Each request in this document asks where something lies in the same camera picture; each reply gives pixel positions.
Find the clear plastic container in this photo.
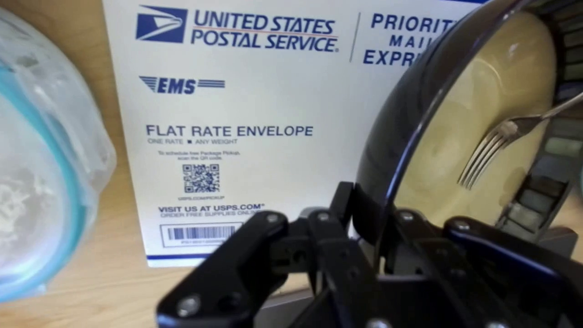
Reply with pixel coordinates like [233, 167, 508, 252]
[0, 6, 118, 305]

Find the white USPS flat rate envelope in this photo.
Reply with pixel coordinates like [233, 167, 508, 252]
[100, 0, 490, 271]

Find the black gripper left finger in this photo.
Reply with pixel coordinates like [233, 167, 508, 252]
[155, 181, 390, 328]

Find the black rimmed cream bowl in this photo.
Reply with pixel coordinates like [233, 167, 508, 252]
[353, 0, 583, 245]

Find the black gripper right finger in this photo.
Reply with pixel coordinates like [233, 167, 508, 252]
[390, 209, 583, 328]

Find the silver metal fork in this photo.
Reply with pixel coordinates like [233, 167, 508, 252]
[455, 90, 583, 190]

